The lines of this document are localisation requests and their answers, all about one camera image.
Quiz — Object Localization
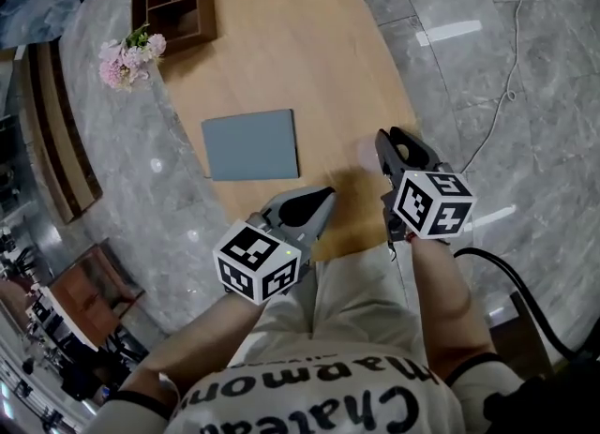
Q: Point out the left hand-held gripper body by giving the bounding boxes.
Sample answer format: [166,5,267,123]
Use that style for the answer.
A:
[212,201,314,306]

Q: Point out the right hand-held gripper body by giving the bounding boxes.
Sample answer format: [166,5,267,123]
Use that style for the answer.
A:
[380,168,478,242]

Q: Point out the thick black cable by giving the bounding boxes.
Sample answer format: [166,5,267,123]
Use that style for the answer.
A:
[453,247,593,364]

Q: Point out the oval wooden table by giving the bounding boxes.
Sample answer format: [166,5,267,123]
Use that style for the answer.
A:
[134,0,424,265]

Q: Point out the long dark wooden cabinet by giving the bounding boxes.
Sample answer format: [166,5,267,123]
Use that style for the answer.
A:
[26,39,105,226]

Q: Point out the pink flower bouquet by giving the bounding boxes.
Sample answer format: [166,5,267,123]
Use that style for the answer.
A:
[97,22,168,94]

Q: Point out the brown glass-top side table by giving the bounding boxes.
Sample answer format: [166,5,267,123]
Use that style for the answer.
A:
[48,243,147,350]

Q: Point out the beige shorts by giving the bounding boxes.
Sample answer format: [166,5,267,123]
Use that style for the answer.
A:
[251,243,424,357]

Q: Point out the brown wooden compartment shelf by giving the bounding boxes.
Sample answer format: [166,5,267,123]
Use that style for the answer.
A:
[130,0,219,57]

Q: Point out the person's left forearm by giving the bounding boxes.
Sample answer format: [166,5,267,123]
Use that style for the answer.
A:
[116,290,269,408]

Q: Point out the person's right forearm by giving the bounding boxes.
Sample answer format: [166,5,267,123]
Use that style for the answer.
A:
[406,233,499,380]

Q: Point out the white printed t-shirt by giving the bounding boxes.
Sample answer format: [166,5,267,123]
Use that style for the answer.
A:
[93,351,527,434]

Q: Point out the brown wooden stool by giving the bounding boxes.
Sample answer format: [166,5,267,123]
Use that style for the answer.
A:
[487,290,550,378]

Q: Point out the blue grey rug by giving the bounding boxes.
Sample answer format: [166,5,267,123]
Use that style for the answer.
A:
[0,0,89,51]

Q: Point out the white floor cable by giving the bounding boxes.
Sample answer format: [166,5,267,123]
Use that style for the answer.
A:
[460,0,532,176]

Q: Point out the grey closed laptop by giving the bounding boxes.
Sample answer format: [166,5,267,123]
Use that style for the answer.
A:
[201,109,302,183]

